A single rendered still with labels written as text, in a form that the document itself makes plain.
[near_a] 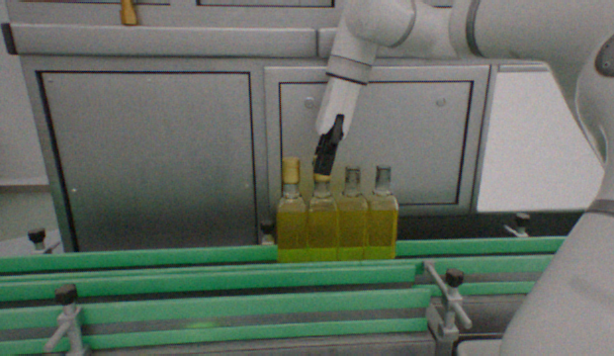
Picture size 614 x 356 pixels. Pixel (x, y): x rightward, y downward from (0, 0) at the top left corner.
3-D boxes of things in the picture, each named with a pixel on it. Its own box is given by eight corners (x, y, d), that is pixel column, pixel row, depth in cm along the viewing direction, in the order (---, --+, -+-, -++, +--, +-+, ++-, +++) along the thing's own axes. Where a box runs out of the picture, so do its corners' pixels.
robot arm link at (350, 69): (327, 54, 69) (323, 70, 70) (332, 54, 61) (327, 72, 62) (366, 65, 70) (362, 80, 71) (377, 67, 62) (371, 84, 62)
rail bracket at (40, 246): (74, 273, 85) (62, 218, 81) (55, 292, 79) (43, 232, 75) (54, 274, 85) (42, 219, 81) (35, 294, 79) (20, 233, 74)
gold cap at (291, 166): (288, 185, 68) (288, 161, 67) (278, 180, 71) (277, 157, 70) (304, 181, 70) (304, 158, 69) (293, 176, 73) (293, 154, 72)
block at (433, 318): (432, 332, 76) (435, 302, 74) (453, 371, 67) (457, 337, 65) (414, 332, 76) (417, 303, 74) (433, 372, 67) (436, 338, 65)
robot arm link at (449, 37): (463, 49, 42) (349, 42, 59) (526, 73, 49) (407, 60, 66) (490, -37, 40) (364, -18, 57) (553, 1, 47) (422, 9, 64)
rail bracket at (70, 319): (98, 353, 63) (84, 282, 59) (72, 393, 56) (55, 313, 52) (71, 355, 63) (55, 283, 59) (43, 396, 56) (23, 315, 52)
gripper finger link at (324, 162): (321, 136, 67) (312, 171, 69) (323, 140, 64) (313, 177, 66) (339, 140, 67) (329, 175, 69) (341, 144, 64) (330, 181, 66)
